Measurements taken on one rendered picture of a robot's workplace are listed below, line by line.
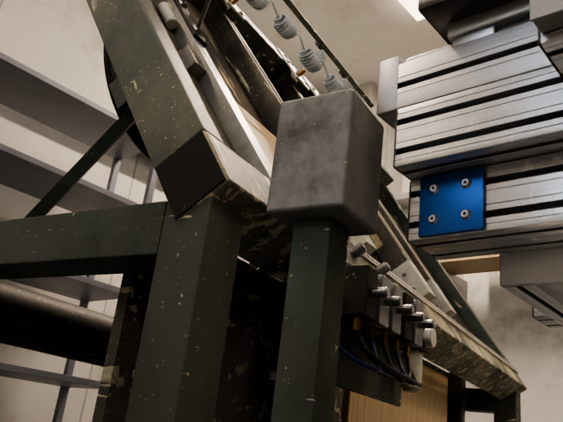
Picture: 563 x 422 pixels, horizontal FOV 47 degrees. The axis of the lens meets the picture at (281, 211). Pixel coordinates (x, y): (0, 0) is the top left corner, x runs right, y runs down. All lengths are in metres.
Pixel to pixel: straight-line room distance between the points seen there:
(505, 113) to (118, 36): 0.78
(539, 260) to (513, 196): 0.10
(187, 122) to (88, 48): 3.73
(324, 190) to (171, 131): 0.33
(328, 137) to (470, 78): 0.20
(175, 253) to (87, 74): 3.78
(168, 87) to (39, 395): 3.26
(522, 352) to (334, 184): 4.71
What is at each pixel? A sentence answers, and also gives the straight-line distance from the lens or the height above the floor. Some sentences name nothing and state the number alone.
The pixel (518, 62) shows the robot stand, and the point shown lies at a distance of 0.86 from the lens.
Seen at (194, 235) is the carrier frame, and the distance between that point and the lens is 0.96.
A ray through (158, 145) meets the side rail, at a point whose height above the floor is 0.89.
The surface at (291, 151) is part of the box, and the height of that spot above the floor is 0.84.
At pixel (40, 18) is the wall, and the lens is 4.65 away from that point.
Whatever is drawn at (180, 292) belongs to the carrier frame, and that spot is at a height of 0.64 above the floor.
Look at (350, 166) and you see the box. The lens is 0.87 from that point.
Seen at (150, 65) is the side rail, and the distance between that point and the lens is 1.20.
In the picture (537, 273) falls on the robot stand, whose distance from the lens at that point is 0.88.
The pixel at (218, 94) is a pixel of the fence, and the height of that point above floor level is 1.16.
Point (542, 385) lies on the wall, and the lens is 5.41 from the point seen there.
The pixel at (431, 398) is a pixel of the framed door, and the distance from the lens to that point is 2.55.
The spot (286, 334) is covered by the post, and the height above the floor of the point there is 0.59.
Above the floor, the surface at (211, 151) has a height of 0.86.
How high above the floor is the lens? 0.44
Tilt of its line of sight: 21 degrees up
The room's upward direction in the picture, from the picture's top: 7 degrees clockwise
